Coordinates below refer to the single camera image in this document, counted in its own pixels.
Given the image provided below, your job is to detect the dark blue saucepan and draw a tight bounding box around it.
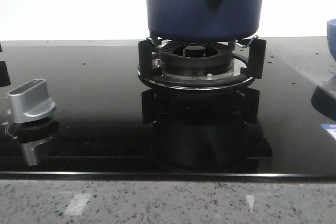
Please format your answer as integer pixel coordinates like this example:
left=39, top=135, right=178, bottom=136
left=146, top=0, right=262, bottom=42

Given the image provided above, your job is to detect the light blue bowl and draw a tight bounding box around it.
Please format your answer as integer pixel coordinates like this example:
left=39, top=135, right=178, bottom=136
left=327, top=18, right=336, bottom=60

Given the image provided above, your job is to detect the black gas burner head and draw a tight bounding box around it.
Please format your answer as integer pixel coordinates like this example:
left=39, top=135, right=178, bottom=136
left=159, top=41, right=233, bottom=77

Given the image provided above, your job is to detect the black glass gas hob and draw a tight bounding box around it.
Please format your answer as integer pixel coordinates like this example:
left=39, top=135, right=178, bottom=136
left=1, top=37, right=335, bottom=181

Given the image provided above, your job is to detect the silver stove control knob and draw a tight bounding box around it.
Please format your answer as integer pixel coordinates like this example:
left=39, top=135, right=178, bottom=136
left=7, top=79, right=56, bottom=123

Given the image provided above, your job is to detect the black left pan support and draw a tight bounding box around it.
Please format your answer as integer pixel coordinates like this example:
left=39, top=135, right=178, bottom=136
left=0, top=60, right=11, bottom=87

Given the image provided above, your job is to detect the blue white hob sticker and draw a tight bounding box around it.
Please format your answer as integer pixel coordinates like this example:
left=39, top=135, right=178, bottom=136
left=321, top=124, right=336, bottom=140

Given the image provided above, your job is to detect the black pan support ring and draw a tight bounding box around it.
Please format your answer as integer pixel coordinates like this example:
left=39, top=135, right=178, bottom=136
left=136, top=34, right=267, bottom=91

